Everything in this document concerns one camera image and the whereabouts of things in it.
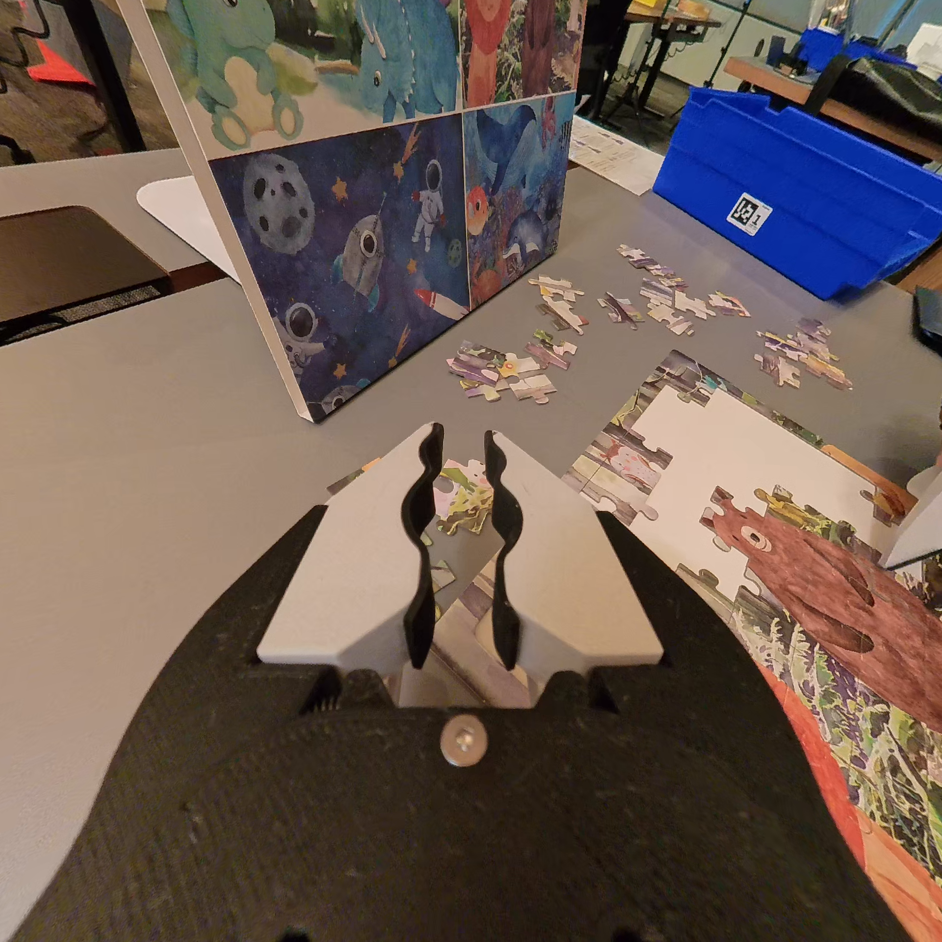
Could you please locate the partly assembled jigsaw puzzle board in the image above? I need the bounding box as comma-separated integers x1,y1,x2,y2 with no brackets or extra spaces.
434,349,942,942

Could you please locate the white metal stand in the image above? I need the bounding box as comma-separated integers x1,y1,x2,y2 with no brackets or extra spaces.
136,176,244,284

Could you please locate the green orange-cornered jigsaw piece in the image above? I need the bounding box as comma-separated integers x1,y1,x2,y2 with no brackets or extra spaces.
326,457,384,496

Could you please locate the small blue bin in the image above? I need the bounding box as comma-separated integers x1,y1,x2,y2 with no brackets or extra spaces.
799,26,921,71

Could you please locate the orange brown jigsaw piece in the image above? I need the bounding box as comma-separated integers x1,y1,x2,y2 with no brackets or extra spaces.
859,483,920,527

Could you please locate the dark brown chair seat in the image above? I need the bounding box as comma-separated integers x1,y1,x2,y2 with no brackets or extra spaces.
0,204,174,347

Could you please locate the printed paper sheet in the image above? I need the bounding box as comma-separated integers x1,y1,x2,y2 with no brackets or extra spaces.
567,114,664,197

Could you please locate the pile of loose jigsaw pieces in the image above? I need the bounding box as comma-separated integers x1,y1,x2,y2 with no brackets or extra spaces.
529,244,752,338
754,317,855,392
446,341,579,405

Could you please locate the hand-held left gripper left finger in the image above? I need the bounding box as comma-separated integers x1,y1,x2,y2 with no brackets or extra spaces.
258,422,447,672

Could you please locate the illustrated jigsaw puzzle box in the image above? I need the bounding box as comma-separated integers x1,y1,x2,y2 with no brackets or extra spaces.
118,0,590,425

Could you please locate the blue plastic bin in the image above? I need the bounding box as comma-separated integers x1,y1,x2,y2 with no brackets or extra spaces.
653,84,942,303

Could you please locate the red floor object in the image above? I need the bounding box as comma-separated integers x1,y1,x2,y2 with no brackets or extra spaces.
30,41,97,86

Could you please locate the wooden desk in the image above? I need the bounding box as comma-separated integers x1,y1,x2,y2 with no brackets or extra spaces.
725,55,942,163

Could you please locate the tall black object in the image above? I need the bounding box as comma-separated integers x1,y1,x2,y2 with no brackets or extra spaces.
575,0,642,126

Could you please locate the black table leg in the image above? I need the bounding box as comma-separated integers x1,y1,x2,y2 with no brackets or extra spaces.
70,0,146,154

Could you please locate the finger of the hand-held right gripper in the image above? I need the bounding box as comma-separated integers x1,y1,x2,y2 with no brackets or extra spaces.
880,464,942,573

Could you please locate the black bag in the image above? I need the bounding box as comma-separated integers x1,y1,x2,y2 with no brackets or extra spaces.
806,55,942,148

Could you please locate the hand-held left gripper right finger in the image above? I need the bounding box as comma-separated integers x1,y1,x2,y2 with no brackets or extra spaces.
484,431,665,674

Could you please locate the pink green yellow jigsaw piece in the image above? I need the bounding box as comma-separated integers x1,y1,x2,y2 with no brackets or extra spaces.
434,460,496,536

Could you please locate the wooden table with black legs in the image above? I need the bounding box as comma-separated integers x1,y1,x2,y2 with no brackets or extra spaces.
626,4,723,119

